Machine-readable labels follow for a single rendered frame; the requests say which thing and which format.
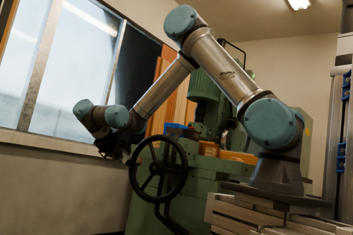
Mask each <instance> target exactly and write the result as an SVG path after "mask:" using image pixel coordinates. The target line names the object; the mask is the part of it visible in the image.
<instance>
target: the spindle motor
mask: <svg viewBox="0 0 353 235"><path fill-rule="evenodd" d="M219 95H220V89H219V88H218V87H217V85H216V84H215V83H214V82H213V81H212V79H211V78H210V77H209V76H208V75H207V73H206V72H205V71H204V70H203V69H202V67H199V68H198V70H194V71H192V72H191V75H190V81H189V86H188V92H187V95H186V98H187V99H188V100H190V101H192V102H195V103H196V101H197V100H203V101H206V102H207V105H211V104H218V102H219Z"/></svg>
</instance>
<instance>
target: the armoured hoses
mask: <svg viewBox="0 0 353 235"><path fill-rule="evenodd" d="M166 135H168V136H170V137H171V135H172V134H171V133H167V134H166ZM179 136H180V135H179V134H174V137H173V138H174V139H175V140H177V141H179ZM169 147H170V143H168V142H165V146H164V151H163V158H162V162H163V163H164V164H165V165H166V164H167V160H168V159H167V158H168V152H169ZM176 156H177V150H176V149H175V148H174V146H173V148H172V154H171V161H170V168H171V169H175V163H176V162H175V161H176ZM164 176H165V173H163V174H162V175H160V176H159V182H158V189H157V194H156V197H160V196H161V195H162V190H163V189H162V188H163V182H164ZM168 177H169V178H168V185H167V193H166V194H168V193H169V192H171V191H172V187H173V186H172V185H173V178H174V173H169V176H168ZM164 205H165V208H164V217H163V216H162V215H161V214H160V212H159V207H160V204H155V207H154V215H155V216H156V218H157V219H158V220H159V221H161V222H162V223H163V224H164V225H165V226H166V227H167V228H168V229H170V230H171V231H172V232H173V233H174V234H175V235H193V234H192V233H191V232H189V231H188V230H186V229H185V228H184V227H183V226H181V225H180V224H179V223H178V222H177V221H175V220H174V219H173V218H172V217H170V215H169V209H170V201H168V202H165V204H164Z"/></svg>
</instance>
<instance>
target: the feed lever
mask: <svg viewBox="0 0 353 235"><path fill-rule="evenodd" d="M229 104H230V116H231V117H230V116H229V117H228V118H227V120H226V125H227V127H232V128H233V130H236V128H237V125H238V119H237V118H236V117H233V110H232V104H231V102H230V101H229Z"/></svg>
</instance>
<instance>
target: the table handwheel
mask: <svg viewBox="0 0 353 235"><path fill-rule="evenodd" d="M154 141H165V142H168V143H170V144H171V145H172V146H174V148H175V149H176V150H177V151H178V153H179V155H180V159H181V165H182V169H181V170H179V168H178V167H175V169H171V168H170V166H169V165H165V164H164V163H163V162H161V161H157V158H156V155H155V152H154V148H153V145H152V142H154ZM147 145H149V148H150V151H151V155H152V159H153V161H152V162H151V163H150V165H149V172H150V173H151V174H150V175H149V177H148V178H147V180H146V181H145V182H144V184H143V185H142V186H141V187H139V185H138V183H137V180H136V176H135V165H134V166H129V179H130V183H131V186H132V188H133V190H134V191H135V193H136V194H137V195H138V196H139V197H140V198H141V199H143V200H144V201H146V202H149V203H152V204H162V203H165V202H168V201H170V200H172V199H173V198H174V197H176V196H177V195H178V194H179V193H180V191H181V190H182V188H183V187H184V185H185V182H186V179H187V177H188V170H189V165H188V158H187V155H186V153H185V150H184V148H183V147H182V145H181V144H180V143H179V142H178V141H177V140H175V139H174V138H172V137H170V136H168V135H163V134H157V135H152V136H149V137H147V138H145V139H144V140H143V141H141V142H140V143H139V144H138V146H137V147H136V148H135V149H134V151H133V153H132V155H131V161H133V162H135V163H136V160H137V158H138V155H139V154H140V152H141V151H142V149H143V148H144V147H145V146H147ZM163 173H166V174H168V173H174V174H180V175H181V176H180V179H179V181H178V183H177V185H176V186H175V188H174V189H173V190H172V191H171V192H169V193H168V194H166V195H164V196H160V197H153V196H150V195H148V194H146V193H145V192H144V191H143V190H144V189H145V187H146V186H147V184H148V183H149V182H150V180H151V179H152V178H153V177H154V175H159V176H160V175H162V174H163Z"/></svg>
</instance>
